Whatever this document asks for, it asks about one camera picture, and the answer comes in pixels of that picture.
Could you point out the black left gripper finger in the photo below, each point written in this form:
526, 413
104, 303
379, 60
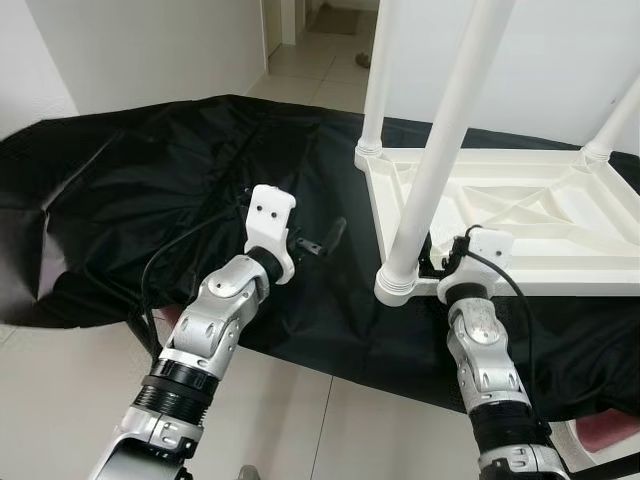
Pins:
331, 236

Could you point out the white plastic table top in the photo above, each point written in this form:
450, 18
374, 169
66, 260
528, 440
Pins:
520, 215

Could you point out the white plastic table leg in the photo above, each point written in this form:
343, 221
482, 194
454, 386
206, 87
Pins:
615, 125
442, 150
378, 70

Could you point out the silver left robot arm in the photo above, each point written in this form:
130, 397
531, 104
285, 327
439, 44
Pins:
220, 310

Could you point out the black tablecloth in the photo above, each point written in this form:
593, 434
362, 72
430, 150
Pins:
150, 180

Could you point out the grey left robot foot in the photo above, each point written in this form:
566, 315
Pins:
250, 472

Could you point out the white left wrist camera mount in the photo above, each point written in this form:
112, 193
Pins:
270, 210

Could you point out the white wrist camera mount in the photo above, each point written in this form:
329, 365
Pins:
270, 210
490, 245

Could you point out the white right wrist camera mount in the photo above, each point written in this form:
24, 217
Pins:
490, 245

